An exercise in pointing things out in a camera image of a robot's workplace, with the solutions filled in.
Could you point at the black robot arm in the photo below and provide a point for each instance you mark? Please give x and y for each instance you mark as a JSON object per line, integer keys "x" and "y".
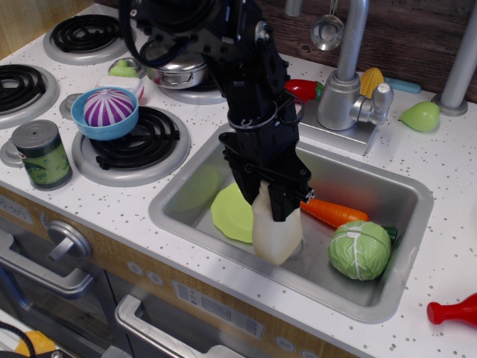
{"x": 238, "y": 48}

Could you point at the green plastic plate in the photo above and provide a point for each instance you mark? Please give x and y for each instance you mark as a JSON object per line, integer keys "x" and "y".
{"x": 232, "y": 214}

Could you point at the steel pot with lid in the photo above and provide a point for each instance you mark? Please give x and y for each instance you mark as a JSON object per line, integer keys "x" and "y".
{"x": 186, "y": 71}

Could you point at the orange toy carrot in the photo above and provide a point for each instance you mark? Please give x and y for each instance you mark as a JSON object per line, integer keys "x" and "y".
{"x": 333, "y": 214}

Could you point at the hanging silver ladle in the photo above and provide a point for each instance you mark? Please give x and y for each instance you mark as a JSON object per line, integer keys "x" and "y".
{"x": 328, "y": 30}

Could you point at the yellow toy corn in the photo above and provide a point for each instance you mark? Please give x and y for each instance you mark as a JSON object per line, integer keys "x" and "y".
{"x": 370, "y": 80}

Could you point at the back left stove burner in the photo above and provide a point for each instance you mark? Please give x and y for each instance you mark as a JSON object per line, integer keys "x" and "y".
{"x": 85, "y": 40}

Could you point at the light green toy vegetable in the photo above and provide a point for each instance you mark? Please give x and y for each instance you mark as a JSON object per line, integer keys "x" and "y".
{"x": 122, "y": 69}

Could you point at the red toy chili pepper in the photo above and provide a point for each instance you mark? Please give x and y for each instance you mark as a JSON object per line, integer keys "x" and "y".
{"x": 304, "y": 90}

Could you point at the front stove burner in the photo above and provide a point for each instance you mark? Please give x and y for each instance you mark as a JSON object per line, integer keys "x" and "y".
{"x": 155, "y": 148}

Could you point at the silver oven knob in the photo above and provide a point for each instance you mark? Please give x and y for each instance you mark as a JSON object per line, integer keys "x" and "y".
{"x": 67, "y": 240}

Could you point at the purple striped toy onion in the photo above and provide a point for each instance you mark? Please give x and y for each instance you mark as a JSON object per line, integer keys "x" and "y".
{"x": 107, "y": 107}

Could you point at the cream detergent bottle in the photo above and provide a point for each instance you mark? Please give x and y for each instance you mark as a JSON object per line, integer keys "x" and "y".
{"x": 274, "y": 241}

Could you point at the grey vertical post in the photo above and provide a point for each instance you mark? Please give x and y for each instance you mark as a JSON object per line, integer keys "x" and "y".
{"x": 452, "y": 99}

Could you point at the green label toy can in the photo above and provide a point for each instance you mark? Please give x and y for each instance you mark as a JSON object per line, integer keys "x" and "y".
{"x": 43, "y": 155}

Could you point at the white toy food block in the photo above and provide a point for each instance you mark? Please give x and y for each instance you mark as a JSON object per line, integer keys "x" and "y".
{"x": 133, "y": 85}

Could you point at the back right stove burner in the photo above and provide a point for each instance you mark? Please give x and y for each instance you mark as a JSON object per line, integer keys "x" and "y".
{"x": 205, "y": 93}

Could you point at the light blue toy utensil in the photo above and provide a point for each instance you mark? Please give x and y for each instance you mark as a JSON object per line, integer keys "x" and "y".
{"x": 403, "y": 86}

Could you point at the silver sink basin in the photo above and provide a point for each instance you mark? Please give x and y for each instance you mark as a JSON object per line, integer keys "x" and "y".
{"x": 183, "y": 208}

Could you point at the silver dishwasher handle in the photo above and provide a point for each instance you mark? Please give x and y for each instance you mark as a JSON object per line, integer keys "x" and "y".
{"x": 127, "y": 318}

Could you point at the green toy cabbage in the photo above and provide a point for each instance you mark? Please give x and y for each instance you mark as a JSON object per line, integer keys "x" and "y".
{"x": 360, "y": 250}

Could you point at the stove burner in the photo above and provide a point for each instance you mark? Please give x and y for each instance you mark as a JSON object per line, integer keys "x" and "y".
{"x": 85, "y": 40}
{"x": 205, "y": 93}
{"x": 27, "y": 92}
{"x": 155, "y": 148}

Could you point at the blue plastic bowl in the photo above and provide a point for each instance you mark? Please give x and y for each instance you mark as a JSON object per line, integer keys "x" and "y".
{"x": 106, "y": 133}

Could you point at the silver oven door handle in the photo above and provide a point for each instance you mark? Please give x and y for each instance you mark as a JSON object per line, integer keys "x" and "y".
{"x": 74, "y": 285}

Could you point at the silver toy faucet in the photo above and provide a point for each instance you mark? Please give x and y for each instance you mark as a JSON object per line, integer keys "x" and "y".
{"x": 344, "y": 118}

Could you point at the red toy bottle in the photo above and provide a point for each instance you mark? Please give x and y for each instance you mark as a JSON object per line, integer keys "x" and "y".
{"x": 464, "y": 312}

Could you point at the far left stove burner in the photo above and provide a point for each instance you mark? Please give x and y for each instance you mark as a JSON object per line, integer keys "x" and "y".
{"x": 27, "y": 92}

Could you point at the green toy pear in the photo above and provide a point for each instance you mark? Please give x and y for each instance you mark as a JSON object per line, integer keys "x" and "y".
{"x": 422, "y": 117}

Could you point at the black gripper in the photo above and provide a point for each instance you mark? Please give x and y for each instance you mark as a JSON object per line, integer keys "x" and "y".
{"x": 266, "y": 151}

